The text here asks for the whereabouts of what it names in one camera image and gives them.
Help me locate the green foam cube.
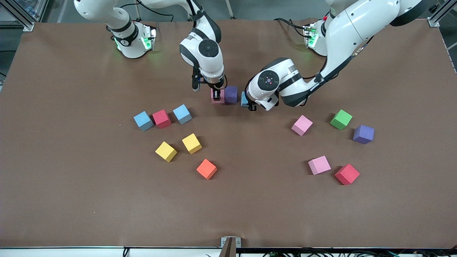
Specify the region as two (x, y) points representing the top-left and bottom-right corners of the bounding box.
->
(330, 109), (353, 130)

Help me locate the brown table mat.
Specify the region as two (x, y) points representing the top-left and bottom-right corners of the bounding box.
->
(0, 20), (457, 249)

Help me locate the purple foam cube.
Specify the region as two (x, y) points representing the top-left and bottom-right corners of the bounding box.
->
(224, 86), (238, 104)
(353, 125), (375, 145)

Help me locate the orange foam cube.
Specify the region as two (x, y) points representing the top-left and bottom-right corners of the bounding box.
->
(196, 159), (217, 180)

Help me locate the metal table edge bracket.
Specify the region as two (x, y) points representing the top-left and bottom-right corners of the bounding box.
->
(219, 236), (242, 257)

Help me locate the yellow foam cube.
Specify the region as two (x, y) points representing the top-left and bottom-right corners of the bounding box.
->
(182, 133), (202, 155)
(155, 141), (177, 163)

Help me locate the white table edge rail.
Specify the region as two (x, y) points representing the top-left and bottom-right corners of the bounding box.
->
(0, 247), (222, 257)

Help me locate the aluminium frame post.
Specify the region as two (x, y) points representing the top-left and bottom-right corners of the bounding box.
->
(427, 0), (457, 27)
(0, 0), (35, 32)

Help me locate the red foam cube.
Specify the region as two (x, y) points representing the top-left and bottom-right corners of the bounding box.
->
(152, 109), (172, 129)
(335, 164), (360, 186)

